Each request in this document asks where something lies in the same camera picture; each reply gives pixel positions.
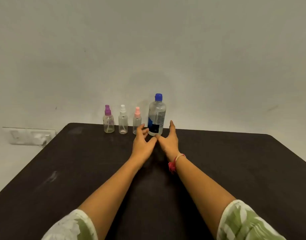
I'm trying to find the person's right hand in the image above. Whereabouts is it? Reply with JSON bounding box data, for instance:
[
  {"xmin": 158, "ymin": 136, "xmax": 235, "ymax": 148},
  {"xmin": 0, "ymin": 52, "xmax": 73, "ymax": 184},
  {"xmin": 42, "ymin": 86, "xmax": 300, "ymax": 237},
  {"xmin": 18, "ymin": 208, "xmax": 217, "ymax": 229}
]
[{"xmin": 155, "ymin": 120, "xmax": 185, "ymax": 163}]

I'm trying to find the person's left hand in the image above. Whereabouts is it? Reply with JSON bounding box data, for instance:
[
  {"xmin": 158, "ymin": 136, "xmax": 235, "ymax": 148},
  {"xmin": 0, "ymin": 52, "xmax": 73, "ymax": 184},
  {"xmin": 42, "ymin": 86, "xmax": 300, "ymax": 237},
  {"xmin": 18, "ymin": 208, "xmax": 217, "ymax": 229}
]
[{"xmin": 129, "ymin": 123, "xmax": 158, "ymax": 169}]

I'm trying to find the small clear bottle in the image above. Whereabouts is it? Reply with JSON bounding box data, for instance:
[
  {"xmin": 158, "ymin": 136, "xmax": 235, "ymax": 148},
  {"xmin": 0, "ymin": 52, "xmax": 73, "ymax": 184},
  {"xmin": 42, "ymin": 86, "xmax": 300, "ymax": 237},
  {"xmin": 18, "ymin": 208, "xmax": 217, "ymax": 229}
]
[
  {"xmin": 133, "ymin": 117, "xmax": 142, "ymax": 135},
  {"xmin": 118, "ymin": 115, "xmax": 128, "ymax": 135}
]

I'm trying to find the large clear bottle blue label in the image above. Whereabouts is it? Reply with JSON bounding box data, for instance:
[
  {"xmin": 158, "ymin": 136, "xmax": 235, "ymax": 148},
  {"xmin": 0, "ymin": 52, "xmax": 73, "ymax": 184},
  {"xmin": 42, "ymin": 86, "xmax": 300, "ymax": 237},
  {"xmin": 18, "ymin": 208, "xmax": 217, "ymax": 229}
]
[{"xmin": 148, "ymin": 100, "xmax": 166, "ymax": 137}]

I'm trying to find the small round bottle purple print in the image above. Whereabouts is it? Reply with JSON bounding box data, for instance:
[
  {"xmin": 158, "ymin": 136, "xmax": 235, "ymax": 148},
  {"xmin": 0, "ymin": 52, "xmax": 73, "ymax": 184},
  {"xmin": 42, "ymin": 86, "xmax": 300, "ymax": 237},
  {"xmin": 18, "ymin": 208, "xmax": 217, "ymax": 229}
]
[{"xmin": 103, "ymin": 115, "xmax": 115, "ymax": 134}]

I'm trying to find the person's right forearm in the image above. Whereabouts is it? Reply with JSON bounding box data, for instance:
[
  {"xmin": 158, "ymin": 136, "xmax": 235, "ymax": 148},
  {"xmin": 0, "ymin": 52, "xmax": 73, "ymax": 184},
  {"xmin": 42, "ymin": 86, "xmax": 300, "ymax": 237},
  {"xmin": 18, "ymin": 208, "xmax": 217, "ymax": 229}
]
[{"xmin": 171, "ymin": 156, "xmax": 237, "ymax": 239}]

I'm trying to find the person's left forearm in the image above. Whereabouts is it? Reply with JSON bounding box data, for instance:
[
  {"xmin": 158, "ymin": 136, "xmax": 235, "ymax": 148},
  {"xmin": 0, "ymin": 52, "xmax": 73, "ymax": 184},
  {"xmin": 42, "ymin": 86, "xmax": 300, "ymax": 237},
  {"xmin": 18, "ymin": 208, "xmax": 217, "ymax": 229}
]
[{"xmin": 77, "ymin": 157, "xmax": 144, "ymax": 240}]

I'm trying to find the red thread wristband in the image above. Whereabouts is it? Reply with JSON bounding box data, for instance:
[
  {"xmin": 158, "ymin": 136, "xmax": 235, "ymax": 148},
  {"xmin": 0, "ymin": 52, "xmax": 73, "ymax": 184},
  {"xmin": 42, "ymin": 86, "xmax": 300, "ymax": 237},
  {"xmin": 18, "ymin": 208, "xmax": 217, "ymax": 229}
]
[{"xmin": 168, "ymin": 153, "xmax": 186, "ymax": 175}]

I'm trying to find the white plug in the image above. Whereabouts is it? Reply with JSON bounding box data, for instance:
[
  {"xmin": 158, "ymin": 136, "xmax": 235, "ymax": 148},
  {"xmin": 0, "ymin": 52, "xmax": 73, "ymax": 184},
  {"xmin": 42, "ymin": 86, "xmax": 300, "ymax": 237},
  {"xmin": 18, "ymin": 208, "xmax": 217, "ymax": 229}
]
[{"xmin": 33, "ymin": 132, "xmax": 47, "ymax": 147}]

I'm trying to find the green floral right sleeve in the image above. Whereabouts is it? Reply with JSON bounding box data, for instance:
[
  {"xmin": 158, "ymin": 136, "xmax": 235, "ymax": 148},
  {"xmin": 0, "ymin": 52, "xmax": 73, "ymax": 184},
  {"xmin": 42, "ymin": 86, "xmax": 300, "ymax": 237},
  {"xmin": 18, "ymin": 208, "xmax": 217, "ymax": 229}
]
[{"xmin": 216, "ymin": 200, "xmax": 287, "ymax": 240}]

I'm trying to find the green floral sleeve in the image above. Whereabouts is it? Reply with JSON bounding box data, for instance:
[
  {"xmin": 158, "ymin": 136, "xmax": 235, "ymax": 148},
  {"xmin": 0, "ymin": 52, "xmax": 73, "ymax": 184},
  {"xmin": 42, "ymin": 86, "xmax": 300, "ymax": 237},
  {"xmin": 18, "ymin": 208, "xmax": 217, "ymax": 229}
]
[
  {"xmin": 216, "ymin": 200, "xmax": 287, "ymax": 240},
  {"xmin": 41, "ymin": 209, "xmax": 98, "ymax": 240}
]

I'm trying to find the green floral left sleeve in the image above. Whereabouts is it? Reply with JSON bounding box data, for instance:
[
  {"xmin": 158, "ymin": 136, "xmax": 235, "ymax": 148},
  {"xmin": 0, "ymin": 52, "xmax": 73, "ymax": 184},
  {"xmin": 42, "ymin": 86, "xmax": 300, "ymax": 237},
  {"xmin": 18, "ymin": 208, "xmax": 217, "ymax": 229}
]
[{"xmin": 41, "ymin": 209, "xmax": 98, "ymax": 240}]

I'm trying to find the white wall socket panel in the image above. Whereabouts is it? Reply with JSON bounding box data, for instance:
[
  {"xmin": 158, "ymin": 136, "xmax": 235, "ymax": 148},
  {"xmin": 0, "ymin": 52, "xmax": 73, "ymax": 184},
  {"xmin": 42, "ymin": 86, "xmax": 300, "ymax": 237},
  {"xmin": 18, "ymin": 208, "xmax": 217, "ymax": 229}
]
[{"xmin": 2, "ymin": 127, "xmax": 56, "ymax": 147}]

